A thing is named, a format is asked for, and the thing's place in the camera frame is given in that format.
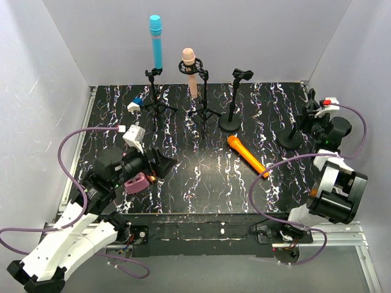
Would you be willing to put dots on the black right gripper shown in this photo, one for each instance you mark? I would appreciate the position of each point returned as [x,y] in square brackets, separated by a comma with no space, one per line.
[313,113]

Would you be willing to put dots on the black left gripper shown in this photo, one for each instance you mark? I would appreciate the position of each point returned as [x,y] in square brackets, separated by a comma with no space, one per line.
[156,162]

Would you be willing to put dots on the black round-base shock-mount stand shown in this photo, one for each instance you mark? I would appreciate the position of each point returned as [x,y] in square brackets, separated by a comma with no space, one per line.
[290,139]

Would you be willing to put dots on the black tripod mic stand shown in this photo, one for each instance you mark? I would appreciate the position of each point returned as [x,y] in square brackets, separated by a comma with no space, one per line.
[157,106]

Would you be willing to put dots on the orange microphone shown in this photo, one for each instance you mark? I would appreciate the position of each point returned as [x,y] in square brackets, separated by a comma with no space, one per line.
[236,144]

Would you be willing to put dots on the black round-base clip stand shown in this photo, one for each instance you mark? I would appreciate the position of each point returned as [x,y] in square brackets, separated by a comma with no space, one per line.
[231,122]

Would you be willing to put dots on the black small tripod stand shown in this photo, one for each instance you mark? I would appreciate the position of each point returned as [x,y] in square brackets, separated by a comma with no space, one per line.
[204,112]

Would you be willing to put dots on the pink beige microphone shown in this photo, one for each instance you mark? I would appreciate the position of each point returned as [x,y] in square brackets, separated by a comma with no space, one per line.
[189,60]

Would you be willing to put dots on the blue microphone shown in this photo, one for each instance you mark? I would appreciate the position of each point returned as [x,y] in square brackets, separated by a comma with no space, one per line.
[156,27]

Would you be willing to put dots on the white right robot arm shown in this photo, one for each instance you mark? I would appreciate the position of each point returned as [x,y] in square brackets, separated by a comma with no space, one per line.
[337,191]

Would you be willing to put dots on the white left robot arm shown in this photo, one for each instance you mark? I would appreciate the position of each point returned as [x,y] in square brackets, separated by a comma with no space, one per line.
[64,248]

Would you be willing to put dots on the pink box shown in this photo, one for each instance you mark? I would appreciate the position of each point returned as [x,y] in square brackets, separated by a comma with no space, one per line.
[136,184]

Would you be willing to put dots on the white and blue small object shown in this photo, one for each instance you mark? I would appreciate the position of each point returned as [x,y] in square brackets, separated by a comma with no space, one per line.
[135,105]

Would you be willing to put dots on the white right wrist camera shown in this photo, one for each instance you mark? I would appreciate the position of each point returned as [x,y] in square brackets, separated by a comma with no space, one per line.
[329,105]

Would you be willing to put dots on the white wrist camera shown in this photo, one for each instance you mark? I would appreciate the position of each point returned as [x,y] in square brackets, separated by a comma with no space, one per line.
[133,137]
[329,105]

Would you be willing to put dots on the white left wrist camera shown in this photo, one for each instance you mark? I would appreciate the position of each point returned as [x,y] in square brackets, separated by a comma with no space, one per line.
[133,137]

